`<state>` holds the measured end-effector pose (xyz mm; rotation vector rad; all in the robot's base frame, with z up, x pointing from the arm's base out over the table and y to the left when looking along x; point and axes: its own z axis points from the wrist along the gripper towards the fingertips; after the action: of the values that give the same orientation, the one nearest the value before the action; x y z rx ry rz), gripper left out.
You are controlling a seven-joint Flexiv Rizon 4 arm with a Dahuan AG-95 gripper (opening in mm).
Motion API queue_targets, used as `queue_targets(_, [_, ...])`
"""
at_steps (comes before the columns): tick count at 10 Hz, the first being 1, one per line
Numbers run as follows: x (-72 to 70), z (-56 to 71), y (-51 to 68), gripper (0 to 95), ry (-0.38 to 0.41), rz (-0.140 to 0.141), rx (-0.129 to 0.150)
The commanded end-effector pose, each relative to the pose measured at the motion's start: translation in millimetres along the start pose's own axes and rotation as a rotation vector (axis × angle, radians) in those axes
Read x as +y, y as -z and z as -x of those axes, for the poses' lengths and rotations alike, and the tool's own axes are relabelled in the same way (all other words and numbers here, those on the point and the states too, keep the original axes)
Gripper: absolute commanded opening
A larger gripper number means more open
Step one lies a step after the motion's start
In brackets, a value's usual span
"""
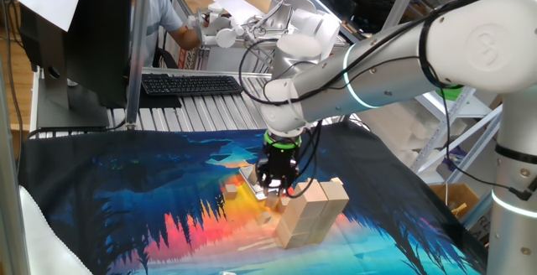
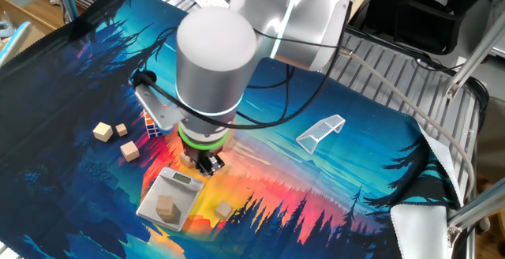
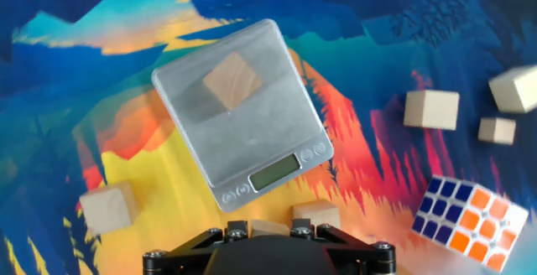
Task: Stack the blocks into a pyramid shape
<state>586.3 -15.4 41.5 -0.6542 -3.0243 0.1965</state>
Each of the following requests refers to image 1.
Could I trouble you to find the white foam packing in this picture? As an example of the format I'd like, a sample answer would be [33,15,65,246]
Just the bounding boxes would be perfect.
[358,98,437,169]

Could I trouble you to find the black keyboard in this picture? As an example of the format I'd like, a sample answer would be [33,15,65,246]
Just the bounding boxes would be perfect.
[140,72,245,97]

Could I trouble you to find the brown wooden desk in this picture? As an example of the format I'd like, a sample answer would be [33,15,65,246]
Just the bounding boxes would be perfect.
[179,0,273,16]

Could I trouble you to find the black swivel chair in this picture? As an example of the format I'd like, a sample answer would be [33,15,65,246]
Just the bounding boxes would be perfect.
[151,47,180,70]

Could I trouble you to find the bare person forearm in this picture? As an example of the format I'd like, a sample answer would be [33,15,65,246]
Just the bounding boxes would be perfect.
[169,23,203,52]

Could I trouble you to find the black computer monitor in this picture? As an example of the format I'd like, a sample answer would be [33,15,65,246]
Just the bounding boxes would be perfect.
[18,0,134,130]

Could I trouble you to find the forest sunset print cloth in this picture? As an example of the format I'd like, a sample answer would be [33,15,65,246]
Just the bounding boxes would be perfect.
[17,119,490,275]

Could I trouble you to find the person in blue shirt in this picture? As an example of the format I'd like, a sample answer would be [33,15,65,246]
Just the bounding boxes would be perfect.
[132,0,188,69]

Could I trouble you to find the silver digital kitchen scale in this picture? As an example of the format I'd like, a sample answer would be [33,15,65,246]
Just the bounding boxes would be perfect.
[238,164,272,201]

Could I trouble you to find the brown cardboard box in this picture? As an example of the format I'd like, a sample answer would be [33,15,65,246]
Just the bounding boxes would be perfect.
[428,181,480,220]

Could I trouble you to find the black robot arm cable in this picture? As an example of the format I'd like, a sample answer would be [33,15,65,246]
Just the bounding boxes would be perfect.
[237,0,537,203]

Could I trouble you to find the red white printed box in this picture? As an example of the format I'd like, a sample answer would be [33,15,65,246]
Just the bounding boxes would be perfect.
[175,35,201,71]

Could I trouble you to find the green flange ring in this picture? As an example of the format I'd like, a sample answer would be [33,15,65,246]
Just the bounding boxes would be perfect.
[263,130,302,150]

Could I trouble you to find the black desk mat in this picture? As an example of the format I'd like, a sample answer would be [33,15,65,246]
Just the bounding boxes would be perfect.
[137,84,183,110]

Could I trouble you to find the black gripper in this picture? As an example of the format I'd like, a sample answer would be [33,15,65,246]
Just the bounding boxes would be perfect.
[254,144,301,195]

